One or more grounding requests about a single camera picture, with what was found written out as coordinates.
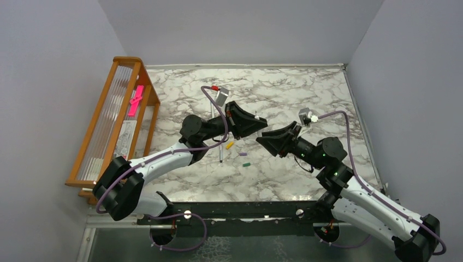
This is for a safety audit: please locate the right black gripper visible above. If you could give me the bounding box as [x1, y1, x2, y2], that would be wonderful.
[257, 121, 325, 170]

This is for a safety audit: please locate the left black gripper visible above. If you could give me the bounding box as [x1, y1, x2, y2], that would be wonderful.
[200, 102, 268, 142]

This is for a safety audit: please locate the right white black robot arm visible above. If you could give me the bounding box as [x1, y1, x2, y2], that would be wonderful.
[256, 122, 440, 261]

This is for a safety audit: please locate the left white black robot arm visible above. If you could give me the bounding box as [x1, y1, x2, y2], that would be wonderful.
[92, 101, 268, 224]

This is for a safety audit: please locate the white pen leftmost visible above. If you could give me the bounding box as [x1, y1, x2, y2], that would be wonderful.
[218, 144, 223, 163]

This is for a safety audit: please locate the pink clip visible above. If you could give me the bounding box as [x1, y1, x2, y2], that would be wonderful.
[127, 85, 144, 117]

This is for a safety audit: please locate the wooden rack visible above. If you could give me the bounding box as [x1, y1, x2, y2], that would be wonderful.
[65, 56, 161, 205]

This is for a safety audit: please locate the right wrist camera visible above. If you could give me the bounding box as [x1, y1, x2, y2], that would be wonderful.
[298, 108, 319, 126]

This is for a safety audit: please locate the black mounting rail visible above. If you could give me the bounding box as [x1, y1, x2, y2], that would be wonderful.
[137, 200, 340, 241]

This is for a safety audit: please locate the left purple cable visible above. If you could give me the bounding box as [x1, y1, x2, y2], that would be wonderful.
[95, 85, 230, 252]

